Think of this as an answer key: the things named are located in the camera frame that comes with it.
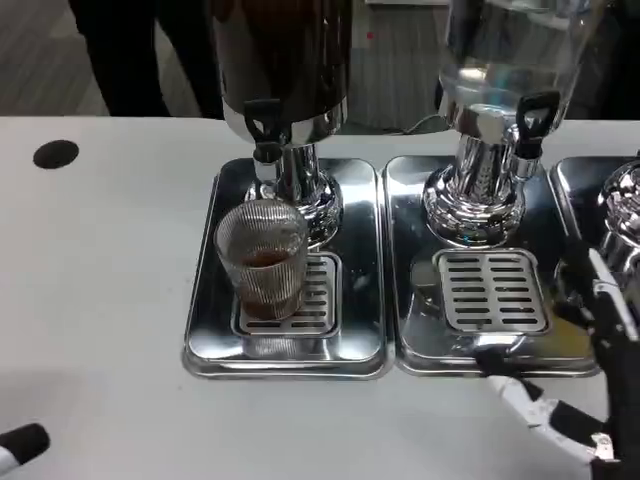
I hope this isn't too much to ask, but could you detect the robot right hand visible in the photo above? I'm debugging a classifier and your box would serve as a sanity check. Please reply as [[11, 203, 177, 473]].
[[473, 238, 640, 480]]

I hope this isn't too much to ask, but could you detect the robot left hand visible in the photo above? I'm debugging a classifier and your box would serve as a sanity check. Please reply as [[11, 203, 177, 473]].
[[0, 423, 52, 480]]

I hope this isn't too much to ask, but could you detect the clear ribbed glass cup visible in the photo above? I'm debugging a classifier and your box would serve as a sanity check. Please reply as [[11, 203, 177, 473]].
[[213, 198, 312, 323]]

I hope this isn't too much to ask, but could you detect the black tap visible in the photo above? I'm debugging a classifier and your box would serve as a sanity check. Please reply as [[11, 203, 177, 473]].
[[506, 90, 562, 182], [242, 98, 283, 184]]

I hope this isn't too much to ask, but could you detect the steel slotted drip grid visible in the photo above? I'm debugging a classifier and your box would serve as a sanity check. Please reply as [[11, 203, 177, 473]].
[[230, 251, 344, 339], [431, 247, 552, 334]]

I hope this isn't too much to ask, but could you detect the steel drip tray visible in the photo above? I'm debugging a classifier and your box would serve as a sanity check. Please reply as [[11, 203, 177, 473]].
[[381, 154, 604, 378], [180, 157, 394, 380], [548, 156, 640, 306]]

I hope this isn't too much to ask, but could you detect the black tap on water dispenser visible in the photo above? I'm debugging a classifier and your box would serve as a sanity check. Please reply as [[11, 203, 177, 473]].
[[506, 90, 562, 182]]

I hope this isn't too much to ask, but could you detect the black round counter grommet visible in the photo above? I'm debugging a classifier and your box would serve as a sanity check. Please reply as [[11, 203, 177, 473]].
[[32, 139, 81, 171]]

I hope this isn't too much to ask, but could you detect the clear water dispenser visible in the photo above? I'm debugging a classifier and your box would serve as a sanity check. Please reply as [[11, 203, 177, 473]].
[[422, 0, 589, 249]]

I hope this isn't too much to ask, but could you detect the person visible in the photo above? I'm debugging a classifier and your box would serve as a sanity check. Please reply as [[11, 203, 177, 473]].
[[66, 0, 224, 121]]

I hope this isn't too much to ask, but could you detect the dark drink dispenser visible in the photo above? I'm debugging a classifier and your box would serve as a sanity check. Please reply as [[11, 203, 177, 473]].
[[206, 0, 352, 251]]

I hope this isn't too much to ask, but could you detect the chrome dispenser pedestal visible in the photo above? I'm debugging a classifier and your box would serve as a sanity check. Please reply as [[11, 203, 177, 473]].
[[596, 162, 640, 294]]

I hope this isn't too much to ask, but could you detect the grey cable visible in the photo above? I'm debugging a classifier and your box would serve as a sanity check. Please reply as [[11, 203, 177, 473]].
[[383, 114, 442, 136]]

